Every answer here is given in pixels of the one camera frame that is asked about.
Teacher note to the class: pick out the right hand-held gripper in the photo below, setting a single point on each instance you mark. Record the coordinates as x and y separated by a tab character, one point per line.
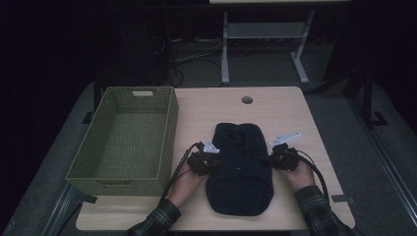
285	159

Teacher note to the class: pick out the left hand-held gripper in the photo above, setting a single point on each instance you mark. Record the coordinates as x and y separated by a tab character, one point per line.
200	162

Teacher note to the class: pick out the dark navy garment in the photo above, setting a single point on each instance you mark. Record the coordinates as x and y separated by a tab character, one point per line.
241	177

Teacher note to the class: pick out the green woven basket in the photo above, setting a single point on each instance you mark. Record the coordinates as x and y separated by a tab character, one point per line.
131	141

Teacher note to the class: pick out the person's right hand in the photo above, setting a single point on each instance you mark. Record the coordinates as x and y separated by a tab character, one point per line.
301	177

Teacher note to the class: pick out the person's left hand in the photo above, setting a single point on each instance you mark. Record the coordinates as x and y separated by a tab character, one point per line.
185	188

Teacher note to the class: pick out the grey tape strip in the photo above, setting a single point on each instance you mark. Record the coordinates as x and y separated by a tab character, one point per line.
342	198

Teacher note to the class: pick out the black metal stand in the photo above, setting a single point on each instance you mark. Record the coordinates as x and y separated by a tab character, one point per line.
95	98
369	98

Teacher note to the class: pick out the metal floor rail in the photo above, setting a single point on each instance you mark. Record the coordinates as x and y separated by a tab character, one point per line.
60	209
383	154

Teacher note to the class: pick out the white metal desk frame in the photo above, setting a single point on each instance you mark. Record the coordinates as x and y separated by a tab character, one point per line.
262	30

